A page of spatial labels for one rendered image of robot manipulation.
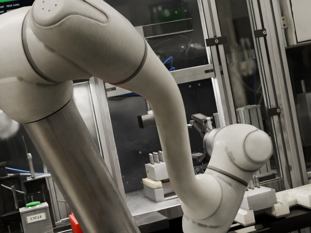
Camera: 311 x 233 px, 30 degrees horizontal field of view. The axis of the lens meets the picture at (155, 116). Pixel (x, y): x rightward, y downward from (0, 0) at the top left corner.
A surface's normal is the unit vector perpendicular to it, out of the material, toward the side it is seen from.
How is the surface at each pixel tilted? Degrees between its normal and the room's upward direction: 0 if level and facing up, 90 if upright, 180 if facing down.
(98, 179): 97
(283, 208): 90
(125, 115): 90
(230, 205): 105
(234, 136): 48
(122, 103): 90
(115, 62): 131
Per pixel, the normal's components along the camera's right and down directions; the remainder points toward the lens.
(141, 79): 0.56, 0.69
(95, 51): 0.37, 0.64
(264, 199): 0.29, 0.00
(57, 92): 0.76, 0.33
